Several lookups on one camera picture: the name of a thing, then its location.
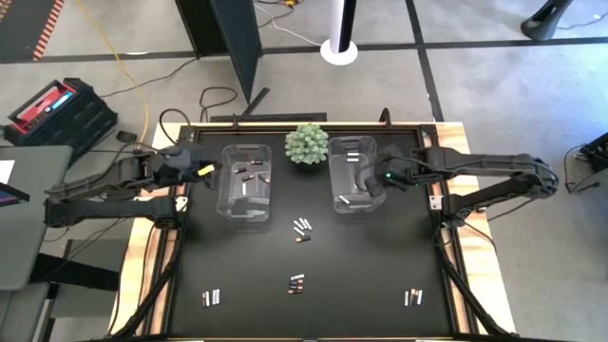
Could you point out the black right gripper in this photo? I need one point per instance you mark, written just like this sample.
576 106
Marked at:
396 166

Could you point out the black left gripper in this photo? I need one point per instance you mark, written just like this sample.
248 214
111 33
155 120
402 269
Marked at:
178 166

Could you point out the clear plastic bin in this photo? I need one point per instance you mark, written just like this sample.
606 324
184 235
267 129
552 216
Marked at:
228 204
347 180

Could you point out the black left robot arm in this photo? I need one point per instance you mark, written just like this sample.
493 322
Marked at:
95 209

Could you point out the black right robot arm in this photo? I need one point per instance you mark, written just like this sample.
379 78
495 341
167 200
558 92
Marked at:
475 161

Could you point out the green succulent in grey pot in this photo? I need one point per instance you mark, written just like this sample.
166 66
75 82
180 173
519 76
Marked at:
306 145

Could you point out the black slotted bar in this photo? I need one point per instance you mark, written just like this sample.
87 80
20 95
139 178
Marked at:
271 117

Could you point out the black room divider panel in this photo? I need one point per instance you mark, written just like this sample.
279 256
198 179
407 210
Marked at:
237 43

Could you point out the black red toolbox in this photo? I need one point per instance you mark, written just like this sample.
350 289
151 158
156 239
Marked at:
85 119

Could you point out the white black pole round base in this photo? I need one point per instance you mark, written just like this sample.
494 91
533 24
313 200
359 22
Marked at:
338 52

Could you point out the grey side table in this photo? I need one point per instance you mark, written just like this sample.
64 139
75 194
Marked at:
24 237

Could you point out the dark tablet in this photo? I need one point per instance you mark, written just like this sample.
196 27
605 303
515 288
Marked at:
12 195

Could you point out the white paper sheet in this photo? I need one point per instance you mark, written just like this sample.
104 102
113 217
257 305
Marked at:
5 171

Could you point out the black equipment box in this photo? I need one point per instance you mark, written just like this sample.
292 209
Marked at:
598 154

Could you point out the black mat orange stripes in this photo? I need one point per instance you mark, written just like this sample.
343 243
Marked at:
24 28

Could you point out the black stand base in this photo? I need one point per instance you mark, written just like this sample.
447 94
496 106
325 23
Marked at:
541 26

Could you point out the grey cabinet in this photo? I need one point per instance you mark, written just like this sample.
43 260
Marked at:
19 318

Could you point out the silver mounting bracket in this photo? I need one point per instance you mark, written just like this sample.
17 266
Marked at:
181 204
436 202

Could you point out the wooden table with black frame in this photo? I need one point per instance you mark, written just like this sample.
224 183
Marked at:
451 135

